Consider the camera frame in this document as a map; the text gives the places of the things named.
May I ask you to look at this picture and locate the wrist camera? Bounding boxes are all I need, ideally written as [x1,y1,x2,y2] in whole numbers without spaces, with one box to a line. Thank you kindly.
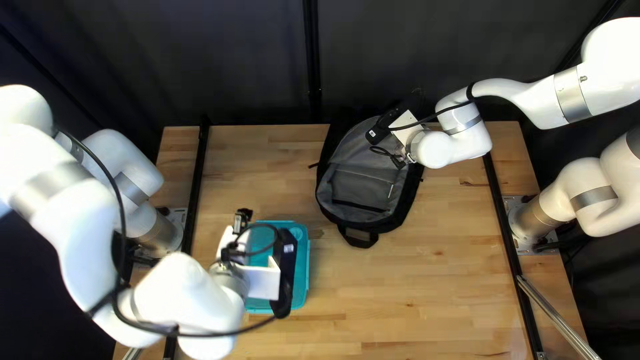
[270,228,299,319]
[365,101,420,146]

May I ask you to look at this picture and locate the black backpack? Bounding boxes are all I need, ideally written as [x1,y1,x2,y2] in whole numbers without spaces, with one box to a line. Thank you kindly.
[309,107,426,249]

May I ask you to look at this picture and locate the black cable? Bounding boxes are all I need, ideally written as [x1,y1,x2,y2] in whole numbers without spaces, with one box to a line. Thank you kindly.
[54,131,281,339]
[372,85,476,168]

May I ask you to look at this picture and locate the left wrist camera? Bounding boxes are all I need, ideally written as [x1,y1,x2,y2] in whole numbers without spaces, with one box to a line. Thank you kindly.
[270,228,299,319]

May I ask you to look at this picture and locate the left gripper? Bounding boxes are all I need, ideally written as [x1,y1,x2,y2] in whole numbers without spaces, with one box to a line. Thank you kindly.
[216,208,282,302]

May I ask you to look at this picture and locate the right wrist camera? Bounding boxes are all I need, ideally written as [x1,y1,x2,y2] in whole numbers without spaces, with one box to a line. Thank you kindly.
[365,101,420,146]

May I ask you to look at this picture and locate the translucent teal lunch box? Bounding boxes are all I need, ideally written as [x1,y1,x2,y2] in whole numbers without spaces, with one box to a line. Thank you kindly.
[243,220,311,315]

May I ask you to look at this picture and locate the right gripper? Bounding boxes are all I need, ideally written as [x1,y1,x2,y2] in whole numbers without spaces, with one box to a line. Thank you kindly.
[388,110,425,161]

